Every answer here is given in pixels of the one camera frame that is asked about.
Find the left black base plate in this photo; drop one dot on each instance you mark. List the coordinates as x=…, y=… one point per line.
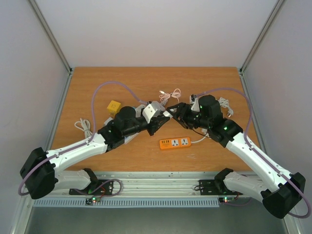
x=103, y=187

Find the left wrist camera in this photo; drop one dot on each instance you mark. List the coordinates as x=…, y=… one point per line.
x=153, y=109

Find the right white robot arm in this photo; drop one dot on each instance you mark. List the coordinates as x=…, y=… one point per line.
x=279, y=191

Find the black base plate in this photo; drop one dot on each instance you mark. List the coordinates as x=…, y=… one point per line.
x=212, y=187
x=103, y=187

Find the yellow cube adapter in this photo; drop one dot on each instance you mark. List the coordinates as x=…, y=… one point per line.
x=113, y=108

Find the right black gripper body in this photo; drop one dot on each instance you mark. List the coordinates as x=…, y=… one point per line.
x=183, y=114

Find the aluminium rail frame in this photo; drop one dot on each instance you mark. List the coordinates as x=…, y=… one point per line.
x=140, y=168

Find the orange power strip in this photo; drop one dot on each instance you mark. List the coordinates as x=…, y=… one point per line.
x=174, y=143

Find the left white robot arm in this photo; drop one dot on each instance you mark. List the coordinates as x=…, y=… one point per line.
x=39, y=172

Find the long white power strip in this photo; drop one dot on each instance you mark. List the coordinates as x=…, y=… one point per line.
x=129, y=139

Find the grey slotted cable duct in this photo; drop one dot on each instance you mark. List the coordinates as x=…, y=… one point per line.
x=130, y=202

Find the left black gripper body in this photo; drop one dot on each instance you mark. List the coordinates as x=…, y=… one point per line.
x=133, y=130

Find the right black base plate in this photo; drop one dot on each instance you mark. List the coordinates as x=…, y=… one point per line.
x=212, y=187

